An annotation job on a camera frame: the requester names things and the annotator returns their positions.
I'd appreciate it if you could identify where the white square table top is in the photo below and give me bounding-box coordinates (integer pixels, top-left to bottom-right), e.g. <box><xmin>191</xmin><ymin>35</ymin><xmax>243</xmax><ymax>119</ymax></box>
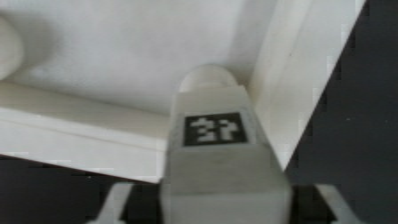
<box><xmin>0</xmin><ymin>0</ymin><xmax>366</xmax><ymax>182</ymax></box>

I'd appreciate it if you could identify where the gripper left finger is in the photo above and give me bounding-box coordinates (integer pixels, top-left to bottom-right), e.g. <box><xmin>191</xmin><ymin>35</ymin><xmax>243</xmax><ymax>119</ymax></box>
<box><xmin>87</xmin><ymin>182</ymin><xmax>163</xmax><ymax>224</ymax></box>

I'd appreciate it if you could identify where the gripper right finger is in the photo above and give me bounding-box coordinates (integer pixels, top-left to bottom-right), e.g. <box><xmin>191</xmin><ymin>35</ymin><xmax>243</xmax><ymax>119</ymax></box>
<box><xmin>289</xmin><ymin>184</ymin><xmax>364</xmax><ymax>224</ymax></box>

